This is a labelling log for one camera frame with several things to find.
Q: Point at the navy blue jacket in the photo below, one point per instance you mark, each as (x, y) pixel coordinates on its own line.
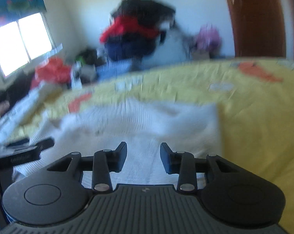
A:
(129, 46)

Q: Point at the white crumpled plastic bag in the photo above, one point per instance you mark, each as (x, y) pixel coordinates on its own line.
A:
(82, 75)

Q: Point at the pink plastic bag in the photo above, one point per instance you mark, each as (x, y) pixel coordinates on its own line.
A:
(208, 39)

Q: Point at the window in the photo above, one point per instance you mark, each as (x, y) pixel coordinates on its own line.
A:
(23, 41)

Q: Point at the black clothes on pile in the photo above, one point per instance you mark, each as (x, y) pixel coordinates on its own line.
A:
(149, 13)

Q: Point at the light blue knit blanket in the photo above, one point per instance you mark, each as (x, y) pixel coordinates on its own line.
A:
(117, 68)

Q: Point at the blue floral window blind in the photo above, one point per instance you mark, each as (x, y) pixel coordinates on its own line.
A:
(12, 10)

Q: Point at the white printed quilt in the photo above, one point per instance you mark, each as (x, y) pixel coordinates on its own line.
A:
(24, 108)

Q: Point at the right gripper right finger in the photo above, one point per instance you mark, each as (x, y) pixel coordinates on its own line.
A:
(229, 193)

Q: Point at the red jacket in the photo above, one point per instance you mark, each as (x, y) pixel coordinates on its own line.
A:
(127, 25)

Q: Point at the grey plastic wrapped bundle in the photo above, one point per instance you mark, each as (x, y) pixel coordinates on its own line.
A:
(174, 50)

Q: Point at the red plastic bag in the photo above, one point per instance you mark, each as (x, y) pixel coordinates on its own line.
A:
(52, 70)

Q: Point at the black clothes by window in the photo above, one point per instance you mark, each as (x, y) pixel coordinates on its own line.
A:
(18, 89)

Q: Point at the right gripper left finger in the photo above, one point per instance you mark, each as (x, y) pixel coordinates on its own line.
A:
(62, 189)

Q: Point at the white knit sweater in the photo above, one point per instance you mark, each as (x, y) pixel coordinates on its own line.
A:
(142, 126)

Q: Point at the brown wooden door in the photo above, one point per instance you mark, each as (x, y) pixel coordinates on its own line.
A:
(263, 28)

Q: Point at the yellow carrot print bedspread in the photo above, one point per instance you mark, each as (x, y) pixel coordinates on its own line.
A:
(256, 116)

